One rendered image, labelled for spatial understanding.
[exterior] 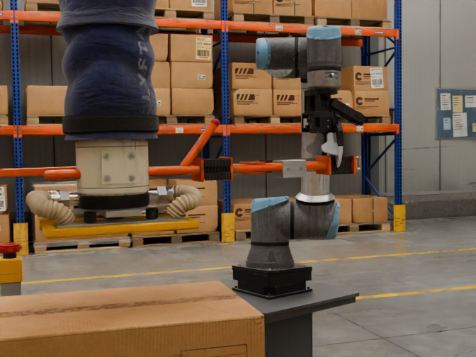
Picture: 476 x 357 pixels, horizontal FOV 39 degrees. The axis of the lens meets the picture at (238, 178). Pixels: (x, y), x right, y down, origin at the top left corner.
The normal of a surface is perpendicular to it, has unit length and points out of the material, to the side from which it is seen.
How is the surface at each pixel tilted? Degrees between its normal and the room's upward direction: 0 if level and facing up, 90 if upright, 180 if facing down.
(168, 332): 90
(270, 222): 86
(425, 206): 90
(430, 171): 90
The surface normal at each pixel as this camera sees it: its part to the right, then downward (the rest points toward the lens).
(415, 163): 0.32, 0.04
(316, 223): -0.07, 0.22
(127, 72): 0.68, -0.28
